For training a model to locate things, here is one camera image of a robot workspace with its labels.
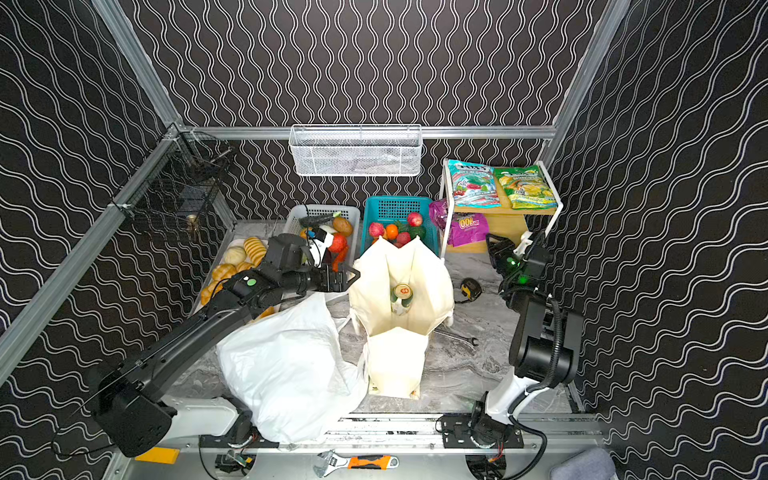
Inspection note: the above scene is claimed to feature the black wire wall basket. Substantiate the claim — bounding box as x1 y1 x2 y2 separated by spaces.
117 132 234 243

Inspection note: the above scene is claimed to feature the adjustable wrench orange handle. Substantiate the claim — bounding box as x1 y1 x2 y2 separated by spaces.
313 450 400 478

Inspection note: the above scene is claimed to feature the bread tray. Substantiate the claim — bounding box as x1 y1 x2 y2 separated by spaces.
192 238 257 313

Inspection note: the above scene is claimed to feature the brown potato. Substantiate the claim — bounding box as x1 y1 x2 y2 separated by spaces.
332 216 354 237

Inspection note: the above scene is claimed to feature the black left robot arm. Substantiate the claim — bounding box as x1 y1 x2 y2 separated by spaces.
85 233 361 458

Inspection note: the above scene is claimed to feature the teal snack bag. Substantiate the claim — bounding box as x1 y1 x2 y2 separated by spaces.
447 159 501 209

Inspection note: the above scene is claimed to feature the green yellow snack bag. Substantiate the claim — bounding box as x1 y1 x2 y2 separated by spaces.
494 165 557 210

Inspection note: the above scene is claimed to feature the white plastic vegetable basket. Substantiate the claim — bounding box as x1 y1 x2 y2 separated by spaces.
283 204 361 265

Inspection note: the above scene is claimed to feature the red tomato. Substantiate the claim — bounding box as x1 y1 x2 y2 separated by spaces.
328 232 348 254

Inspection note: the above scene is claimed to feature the small tangerine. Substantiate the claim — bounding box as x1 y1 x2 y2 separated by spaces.
385 224 399 241

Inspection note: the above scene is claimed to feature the red apple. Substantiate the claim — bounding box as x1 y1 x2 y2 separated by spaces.
368 222 386 239

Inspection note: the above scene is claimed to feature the yellow black tape measure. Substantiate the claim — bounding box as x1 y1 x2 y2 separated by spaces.
459 277 483 304

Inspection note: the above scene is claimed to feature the cream canvas tote bag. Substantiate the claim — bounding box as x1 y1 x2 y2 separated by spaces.
348 238 455 399

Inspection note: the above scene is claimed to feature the white two-tier shelf rack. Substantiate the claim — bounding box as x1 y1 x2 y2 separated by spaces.
439 160 564 258

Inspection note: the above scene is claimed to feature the teal plastic fruit basket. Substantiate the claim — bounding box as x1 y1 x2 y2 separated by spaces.
359 196 440 256

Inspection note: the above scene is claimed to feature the purple snack bag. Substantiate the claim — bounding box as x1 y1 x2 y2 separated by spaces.
429 199 490 247

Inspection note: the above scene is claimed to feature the white plastic grocery bag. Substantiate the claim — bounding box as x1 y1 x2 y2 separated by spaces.
216 293 368 444

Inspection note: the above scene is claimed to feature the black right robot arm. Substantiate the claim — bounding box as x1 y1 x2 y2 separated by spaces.
470 232 583 448

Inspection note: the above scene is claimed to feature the white wire wall basket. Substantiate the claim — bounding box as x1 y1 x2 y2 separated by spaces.
288 124 423 177

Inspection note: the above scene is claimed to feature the green drink can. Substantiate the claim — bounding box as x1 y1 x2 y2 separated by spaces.
390 283 414 316

